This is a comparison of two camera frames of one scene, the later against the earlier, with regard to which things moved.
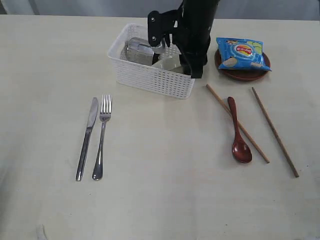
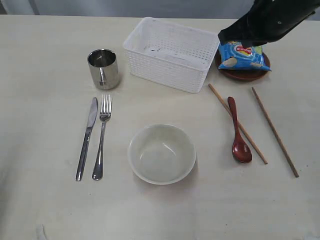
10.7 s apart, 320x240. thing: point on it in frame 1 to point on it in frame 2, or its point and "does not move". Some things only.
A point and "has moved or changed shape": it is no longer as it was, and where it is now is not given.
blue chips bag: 241,54 does not move
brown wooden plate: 242,74 does not move
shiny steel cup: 138,50 to 104,67
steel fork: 105,113 does not move
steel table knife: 94,108 does not move
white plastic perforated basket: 159,80 has moved or changed shape
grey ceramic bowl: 172,64 to 161,154
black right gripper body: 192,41 to 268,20
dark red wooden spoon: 241,150 does not move
